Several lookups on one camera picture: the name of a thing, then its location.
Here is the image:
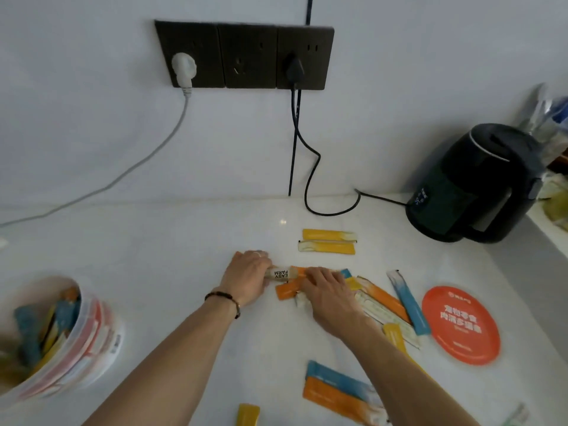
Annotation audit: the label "person's right hand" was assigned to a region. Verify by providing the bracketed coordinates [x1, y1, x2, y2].
[297, 267, 369, 338]

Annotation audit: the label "person's left hand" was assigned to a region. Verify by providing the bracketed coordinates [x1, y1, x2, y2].
[220, 250, 272, 307]

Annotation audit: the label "orange packet with white end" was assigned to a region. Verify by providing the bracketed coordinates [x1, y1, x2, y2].
[264, 265, 312, 283]

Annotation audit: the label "person's right forearm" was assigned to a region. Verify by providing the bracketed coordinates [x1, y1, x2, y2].
[342, 318, 481, 426]

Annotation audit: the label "person's left forearm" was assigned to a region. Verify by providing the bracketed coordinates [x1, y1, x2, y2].
[83, 293, 240, 426]

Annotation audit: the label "orange stick packet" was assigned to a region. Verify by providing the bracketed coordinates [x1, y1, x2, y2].
[275, 281, 308, 300]
[357, 276, 412, 325]
[302, 375, 390, 426]

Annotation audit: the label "white stick packet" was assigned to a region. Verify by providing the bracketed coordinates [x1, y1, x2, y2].
[354, 290, 421, 349]

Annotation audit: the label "round orange lid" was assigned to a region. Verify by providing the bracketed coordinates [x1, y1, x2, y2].
[421, 285, 501, 366]

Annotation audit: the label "clear plastic tub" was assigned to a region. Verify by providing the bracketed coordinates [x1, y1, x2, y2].
[0, 275, 125, 408]

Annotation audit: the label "black electric kettle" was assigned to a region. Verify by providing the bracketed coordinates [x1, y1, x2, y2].
[406, 122, 545, 244]

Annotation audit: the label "black power plug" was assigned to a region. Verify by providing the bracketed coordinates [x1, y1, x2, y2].
[284, 52, 306, 88]

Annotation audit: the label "white power plug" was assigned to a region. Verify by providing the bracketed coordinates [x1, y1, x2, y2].
[171, 51, 197, 92]

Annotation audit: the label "pile of assorted packets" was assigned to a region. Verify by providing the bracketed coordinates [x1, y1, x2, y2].
[0, 286, 83, 386]

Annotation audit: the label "green yellow bag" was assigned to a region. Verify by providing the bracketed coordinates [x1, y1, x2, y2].
[536, 169, 568, 232]

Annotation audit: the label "clear plastic bags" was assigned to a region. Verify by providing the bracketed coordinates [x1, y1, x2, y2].
[517, 83, 568, 167]

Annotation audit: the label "dark beaded bracelet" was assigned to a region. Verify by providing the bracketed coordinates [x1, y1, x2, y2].
[204, 291, 241, 319]

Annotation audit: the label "black kettle power cable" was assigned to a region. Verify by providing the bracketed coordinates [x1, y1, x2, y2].
[290, 83, 409, 217]

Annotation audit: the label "dark vertical wall cable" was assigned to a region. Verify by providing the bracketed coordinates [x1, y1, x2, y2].
[288, 0, 314, 197]

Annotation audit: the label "white power cable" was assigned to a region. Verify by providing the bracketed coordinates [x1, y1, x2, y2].
[0, 86, 193, 229]

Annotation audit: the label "black wall socket plate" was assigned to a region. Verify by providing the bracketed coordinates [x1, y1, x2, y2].
[217, 23, 279, 89]
[154, 19, 226, 89]
[275, 25, 335, 91]

